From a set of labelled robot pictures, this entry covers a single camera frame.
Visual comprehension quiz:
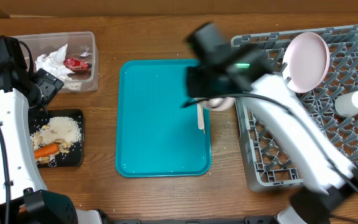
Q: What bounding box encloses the clear crumpled plastic wrapper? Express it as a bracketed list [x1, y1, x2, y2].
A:
[80, 46, 92, 58]

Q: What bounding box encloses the pile of white rice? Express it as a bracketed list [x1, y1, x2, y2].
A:
[30, 116, 83, 167]

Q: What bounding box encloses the clear plastic waste bin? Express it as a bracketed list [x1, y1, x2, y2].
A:
[16, 32, 99, 93]

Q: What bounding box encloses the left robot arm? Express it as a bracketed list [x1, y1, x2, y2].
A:
[0, 35, 110, 223]

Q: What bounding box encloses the pile of peanuts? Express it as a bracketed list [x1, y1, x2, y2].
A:
[30, 124, 75, 164]

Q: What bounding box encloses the white round plate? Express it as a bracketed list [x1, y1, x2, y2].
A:
[282, 32, 330, 93]

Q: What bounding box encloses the pink bowl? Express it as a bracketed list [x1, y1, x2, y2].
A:
[202, 97, 235, 111]

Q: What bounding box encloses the orange carrot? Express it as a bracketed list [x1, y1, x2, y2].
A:
[34, 143, 60, 159]

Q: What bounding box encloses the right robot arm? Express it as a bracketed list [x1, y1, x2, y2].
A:
[186, 22, 358, 223]

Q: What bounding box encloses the white plastic cup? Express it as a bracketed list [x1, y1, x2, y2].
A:
[334, 91, 358, 118]

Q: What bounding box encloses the black rectangular tray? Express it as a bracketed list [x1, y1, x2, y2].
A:
[29, 109, 85, 168]

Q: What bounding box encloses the crumpled white tissue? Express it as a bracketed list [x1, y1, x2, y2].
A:
[35, 44, 73, 82]

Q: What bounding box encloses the red snack wrapper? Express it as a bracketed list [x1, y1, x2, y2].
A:
[63, 58, 92, 72]

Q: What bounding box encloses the grey dishwasher rack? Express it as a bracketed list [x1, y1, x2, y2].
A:
[236, 25, 358, 192]

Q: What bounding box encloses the teal serving tray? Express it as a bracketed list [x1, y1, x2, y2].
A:
[116, 59, 212, 178]

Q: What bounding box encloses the white plastic fork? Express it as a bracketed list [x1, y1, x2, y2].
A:
[197, 104, 204, 130]

